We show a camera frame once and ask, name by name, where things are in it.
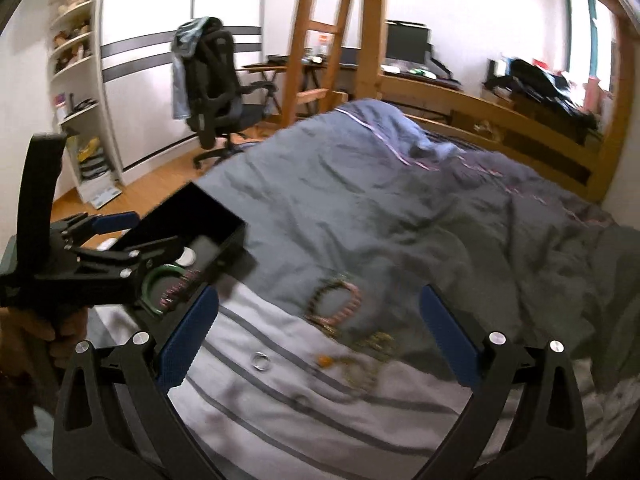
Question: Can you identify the green jade bangle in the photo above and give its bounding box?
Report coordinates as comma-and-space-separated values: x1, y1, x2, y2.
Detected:
140, 263, 189, 318

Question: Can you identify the pink crystal bead bracelet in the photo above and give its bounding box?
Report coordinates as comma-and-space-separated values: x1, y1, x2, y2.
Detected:
156, 268, 204, 311

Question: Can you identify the gold bead bracelet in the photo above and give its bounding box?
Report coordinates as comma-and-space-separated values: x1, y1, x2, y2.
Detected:
344, 328, 402, 356

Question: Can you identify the pink brown bead bracelet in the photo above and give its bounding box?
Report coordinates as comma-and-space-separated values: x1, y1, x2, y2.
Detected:
304, 276, 364, 334

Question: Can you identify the black jewelry box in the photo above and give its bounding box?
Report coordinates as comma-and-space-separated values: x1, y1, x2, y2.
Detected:
112, 183, 246, 344

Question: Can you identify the left hand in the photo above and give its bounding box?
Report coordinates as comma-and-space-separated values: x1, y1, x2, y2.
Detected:
1, 308, 89, 376

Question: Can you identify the white bathroom scale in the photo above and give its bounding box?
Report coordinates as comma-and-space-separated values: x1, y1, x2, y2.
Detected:
89, 185, 122, 210

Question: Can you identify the white grey striped sheet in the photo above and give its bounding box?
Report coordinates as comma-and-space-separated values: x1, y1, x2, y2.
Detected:
22, 278, 640, 480

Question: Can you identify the black office chair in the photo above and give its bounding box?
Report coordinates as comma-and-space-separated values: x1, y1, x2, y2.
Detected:
183, 18, 277, 169

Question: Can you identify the white corner shelf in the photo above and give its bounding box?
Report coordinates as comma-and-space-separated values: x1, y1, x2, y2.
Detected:
47, 0, 120, 205

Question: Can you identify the blue garment on chair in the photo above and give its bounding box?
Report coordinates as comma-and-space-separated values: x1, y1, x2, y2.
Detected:
171, 18, 208, 120

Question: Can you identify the grey duvet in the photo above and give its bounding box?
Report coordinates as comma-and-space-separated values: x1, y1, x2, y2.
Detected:
198, 100, 639, 391

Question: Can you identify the white sliding wardrobe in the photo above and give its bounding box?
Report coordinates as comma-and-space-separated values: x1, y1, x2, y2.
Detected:
100, 0, 264, 182

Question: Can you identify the wooden folding table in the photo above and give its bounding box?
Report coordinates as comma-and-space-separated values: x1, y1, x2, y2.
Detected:
240, 56, 326, 115

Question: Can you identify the black clothes pile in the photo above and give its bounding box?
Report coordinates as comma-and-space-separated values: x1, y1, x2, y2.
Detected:
483, 58, 598, 131

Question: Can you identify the computer monitor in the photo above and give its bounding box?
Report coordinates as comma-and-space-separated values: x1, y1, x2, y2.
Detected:
385, 21, 430, 64

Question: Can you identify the wooden ladder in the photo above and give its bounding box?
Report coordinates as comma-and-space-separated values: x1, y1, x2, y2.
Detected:
278, 0, 362, 129

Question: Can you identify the wooden bunk bed frame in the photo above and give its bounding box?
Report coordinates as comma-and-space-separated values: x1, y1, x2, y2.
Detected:
355, 0, 638, 203

